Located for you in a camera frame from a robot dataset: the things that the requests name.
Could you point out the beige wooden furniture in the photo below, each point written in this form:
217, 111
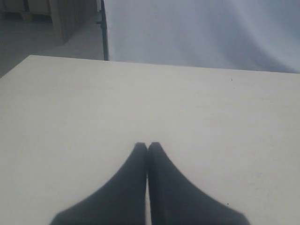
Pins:
67, 16

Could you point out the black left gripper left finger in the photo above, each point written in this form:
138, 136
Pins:
120, 201

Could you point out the white backdrop cloth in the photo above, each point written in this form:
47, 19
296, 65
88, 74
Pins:
233, 34

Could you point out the black backdrop stand pole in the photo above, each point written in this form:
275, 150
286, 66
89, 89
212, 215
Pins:
103, 26

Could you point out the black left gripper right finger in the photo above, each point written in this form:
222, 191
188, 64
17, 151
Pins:
174, 200

